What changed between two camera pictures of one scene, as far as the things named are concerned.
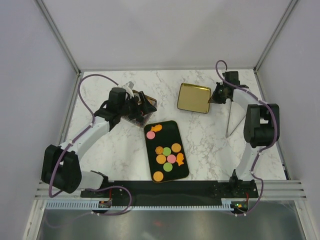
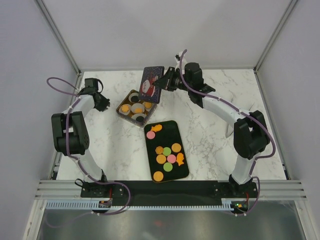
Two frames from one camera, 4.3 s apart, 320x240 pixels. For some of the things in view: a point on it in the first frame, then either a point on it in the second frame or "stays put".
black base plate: x=175 y=191 stays put
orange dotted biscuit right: x=176 y=147 stays put
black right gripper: x=214 y=98 → x=166 y=82
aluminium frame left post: x=53 y=28 stays put
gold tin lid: x=194 y=98 → x=148 y=91
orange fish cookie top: x=156 y=128 stays put
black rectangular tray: x=166 y=155 stays put
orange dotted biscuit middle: x=161 y=159 stays put
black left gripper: x=145 y=107 → x=106 y=104
